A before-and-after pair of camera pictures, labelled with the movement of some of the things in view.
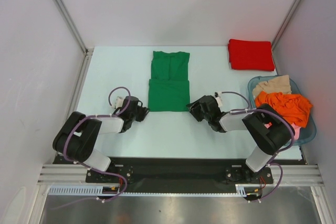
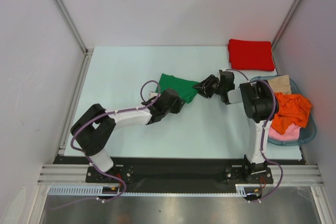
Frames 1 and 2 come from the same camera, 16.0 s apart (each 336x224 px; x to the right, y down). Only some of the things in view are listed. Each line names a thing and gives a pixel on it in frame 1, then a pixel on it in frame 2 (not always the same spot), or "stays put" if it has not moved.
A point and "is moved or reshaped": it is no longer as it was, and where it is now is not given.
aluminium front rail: [292, 176] stays put
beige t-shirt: [280, 84] stays put
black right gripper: [191, 106] to [206, 84]
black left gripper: [143, 111] to [177, 106]
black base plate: [180, 172] stays put
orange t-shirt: [295, 107] stays put
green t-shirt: [169, 88] is moved or reshaped
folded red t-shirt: [251, 55] stays put
